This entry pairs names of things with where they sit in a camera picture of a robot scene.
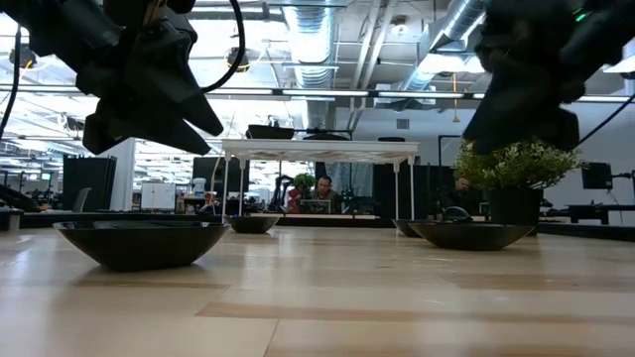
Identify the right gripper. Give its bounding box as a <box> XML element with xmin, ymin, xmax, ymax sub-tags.
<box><xmin>463</xmin><ymin>0</ymin><xmax>591</xmax><ymax>155</ymax></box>

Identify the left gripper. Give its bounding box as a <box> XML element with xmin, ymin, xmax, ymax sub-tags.
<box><xmin>78</xmin><ymin>0</ymin><xmax>224</xmax><ymax>156</ymax></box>

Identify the black square mini plate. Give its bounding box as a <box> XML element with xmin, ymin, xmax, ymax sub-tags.
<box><xmin>246</xmin><ymin>124</ymin><xmax>297</xmax><ymax>141</ymax></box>
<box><xmin>225</xmin><ymin>213</ymin><xmax>282</xmax><ymax>234</ymax></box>

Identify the potted green artificial plant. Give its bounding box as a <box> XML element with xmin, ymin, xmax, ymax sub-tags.
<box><xmin>453</xmin><ymin>138</ymin><xmax>584</xmax><ymax>237</ymax></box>

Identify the large black screen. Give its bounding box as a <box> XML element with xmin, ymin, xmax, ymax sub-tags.
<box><xmin>191</xmin><ymin>156</ymin><xmax>251</xmax><ymax>199</ymax></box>

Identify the white cabinet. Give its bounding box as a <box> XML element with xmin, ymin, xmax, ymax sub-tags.
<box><xmin>140</xmin><ymin>181</ymin><xmax>177</xmax><ymax>207</ymax></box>

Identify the person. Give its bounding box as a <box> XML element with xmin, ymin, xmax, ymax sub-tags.
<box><xmin>310</xmin><ymin>174</ymin><xmax>343</xmax><ymax>215</ymax></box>
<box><xmin>448</xmin><ymin>177</ymin><xmax>485</xmax><ymax>214</ymax></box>

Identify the black monitor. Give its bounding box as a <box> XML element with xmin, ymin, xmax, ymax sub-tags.
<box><xmin>580</xmin><ymin>162</ymin><xmax>614</xmax><ymax>190</ymax></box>

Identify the black room partition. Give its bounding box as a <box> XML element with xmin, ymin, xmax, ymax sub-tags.
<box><xmin>63</xmin><ymin>155</ymin><xmax>118</xmax><ymax>204</ymax></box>
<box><xmin>372</xmin><ymin>163</ymin><xmax>490</xmax><ymax>219</ymax></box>

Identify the black workbench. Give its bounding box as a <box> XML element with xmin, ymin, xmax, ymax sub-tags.
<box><xmin>543</xmin><ymin>200</ymin><xmax>635</xmax><ymax>227</ymax></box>

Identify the black domed object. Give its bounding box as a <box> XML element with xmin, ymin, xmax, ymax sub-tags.
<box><xmin>441</xmin><ymin>205</ymin><xmax>472</xmax><ymax>223</ymax></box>

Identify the long ceiling light strip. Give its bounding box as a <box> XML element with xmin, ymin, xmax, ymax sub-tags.
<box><xmin>0</xmin><ymin>84</ymin><xmax>635</xmax><ymax>103</ymax></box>

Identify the grey laptop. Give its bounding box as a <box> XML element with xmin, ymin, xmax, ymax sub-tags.
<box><xmin>299</xmin><ymin>198</ymin><xmax>332</xmax><ymax>215</ymax></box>

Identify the long black arm cable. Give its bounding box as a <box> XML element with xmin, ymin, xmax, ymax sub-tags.
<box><xmin>577</xmin><ymin>93</ymin><xmax>635</xmax><ymax>146</ymax></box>

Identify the silver ceiling air duct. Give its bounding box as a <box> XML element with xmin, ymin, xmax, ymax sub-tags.
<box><xmin>396</xmin><ymin>0</ymin><xmax>490</xmax><ymax>93</ymax></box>
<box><xmin>283</xmin><ymin>0</ymin><xmax>343</xmax><ymax>131</ymax></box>

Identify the white wire lattice rack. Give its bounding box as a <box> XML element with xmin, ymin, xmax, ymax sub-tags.
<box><xmin>220</xmin><ymin>138</ymin><xmax>421</xmax><ymax>223</ymax></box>

